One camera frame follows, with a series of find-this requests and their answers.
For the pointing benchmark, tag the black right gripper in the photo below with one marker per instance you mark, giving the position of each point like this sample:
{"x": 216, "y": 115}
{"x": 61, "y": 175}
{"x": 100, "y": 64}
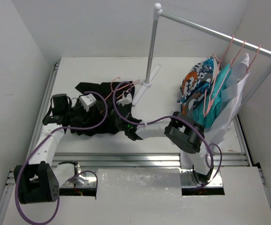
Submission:
{"x": 119, "y": 105}

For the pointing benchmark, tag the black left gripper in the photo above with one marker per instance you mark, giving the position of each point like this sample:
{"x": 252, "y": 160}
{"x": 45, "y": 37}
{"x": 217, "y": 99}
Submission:
{"x": 94, "y": 112}

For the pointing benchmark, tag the black shirt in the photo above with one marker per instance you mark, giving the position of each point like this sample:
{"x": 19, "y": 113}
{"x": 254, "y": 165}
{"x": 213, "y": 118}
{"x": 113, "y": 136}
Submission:
{"x": 97, "y": 112}

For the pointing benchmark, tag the pink wire hanger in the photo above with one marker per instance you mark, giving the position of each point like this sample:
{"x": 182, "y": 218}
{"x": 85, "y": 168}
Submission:
{"x": 121, "y": 88}
{"x": 230, "y": 64}
{"x": 256, "y": 54}
{"x": 207, "y": 108}

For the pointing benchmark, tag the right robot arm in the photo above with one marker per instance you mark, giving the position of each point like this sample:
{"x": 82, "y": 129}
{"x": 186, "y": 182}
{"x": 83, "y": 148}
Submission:
{"x": 184, "y": 132}

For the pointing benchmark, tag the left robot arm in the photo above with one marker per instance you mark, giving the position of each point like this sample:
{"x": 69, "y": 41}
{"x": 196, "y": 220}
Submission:
{"x": 38, "y": 181}

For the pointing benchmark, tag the colourful patterned shirt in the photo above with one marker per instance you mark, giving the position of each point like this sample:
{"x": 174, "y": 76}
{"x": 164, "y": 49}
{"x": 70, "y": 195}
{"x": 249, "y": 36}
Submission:
{"x": 197, "y": 83}

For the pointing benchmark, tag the white shirt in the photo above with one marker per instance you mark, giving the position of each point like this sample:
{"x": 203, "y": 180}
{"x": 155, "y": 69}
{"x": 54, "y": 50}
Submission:
{"x": 227, "y": 103}

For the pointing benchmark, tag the white clothes rack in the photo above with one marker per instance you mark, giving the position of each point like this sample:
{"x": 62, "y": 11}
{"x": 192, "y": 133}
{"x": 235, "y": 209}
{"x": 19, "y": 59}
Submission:
{"x": 158, "y": 12}

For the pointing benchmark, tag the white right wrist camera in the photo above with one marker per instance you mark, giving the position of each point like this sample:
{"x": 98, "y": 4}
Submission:
{"x": 126, "y": 99}

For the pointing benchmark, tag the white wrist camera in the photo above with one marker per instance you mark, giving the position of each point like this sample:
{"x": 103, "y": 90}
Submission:
{"x": 126, "y": 99}
{"x": 87, "y": 101}

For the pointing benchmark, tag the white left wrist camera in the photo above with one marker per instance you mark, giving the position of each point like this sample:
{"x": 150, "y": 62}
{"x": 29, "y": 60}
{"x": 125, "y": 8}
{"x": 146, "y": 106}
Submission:
{"x": 87, "y": 101}

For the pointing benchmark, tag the aluminium rail frame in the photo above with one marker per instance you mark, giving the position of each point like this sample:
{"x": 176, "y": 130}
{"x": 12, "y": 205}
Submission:
{"x": 138, "y": 181}

